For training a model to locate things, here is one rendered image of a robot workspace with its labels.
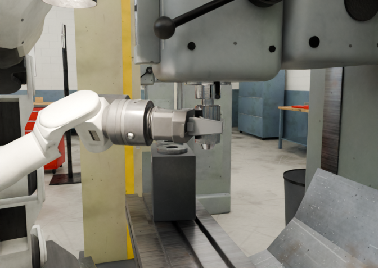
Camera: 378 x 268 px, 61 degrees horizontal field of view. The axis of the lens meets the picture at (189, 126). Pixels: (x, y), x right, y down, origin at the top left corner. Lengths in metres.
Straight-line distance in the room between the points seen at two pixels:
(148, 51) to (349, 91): 0.49
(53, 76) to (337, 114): 9.07
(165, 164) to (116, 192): 1.53
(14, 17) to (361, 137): 0.80
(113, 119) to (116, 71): 1.70
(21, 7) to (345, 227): 0.85
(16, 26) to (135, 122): 0.38
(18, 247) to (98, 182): 1.15
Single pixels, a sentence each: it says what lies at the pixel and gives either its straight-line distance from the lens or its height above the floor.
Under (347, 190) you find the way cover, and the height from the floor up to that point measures 1.06.
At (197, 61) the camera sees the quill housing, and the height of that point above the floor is 1.34.
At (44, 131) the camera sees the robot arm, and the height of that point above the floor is 1.22.
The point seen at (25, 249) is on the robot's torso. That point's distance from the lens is 1.31.
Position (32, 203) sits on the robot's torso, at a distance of 1.19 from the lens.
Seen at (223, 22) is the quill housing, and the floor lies 1.40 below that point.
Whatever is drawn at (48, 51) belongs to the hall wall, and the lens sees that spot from 9.69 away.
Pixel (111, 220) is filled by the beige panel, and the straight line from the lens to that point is 2.47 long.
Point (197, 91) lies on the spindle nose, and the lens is 0.58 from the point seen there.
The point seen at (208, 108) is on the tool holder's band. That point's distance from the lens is 0.57.
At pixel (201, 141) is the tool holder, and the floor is 1.20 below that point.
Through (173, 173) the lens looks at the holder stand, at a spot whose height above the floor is 1.06.
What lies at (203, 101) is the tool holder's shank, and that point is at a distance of 0.58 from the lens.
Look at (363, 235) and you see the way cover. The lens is 0.78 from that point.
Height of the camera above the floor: 1.30
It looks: 7 degrees down
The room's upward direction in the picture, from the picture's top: straight up
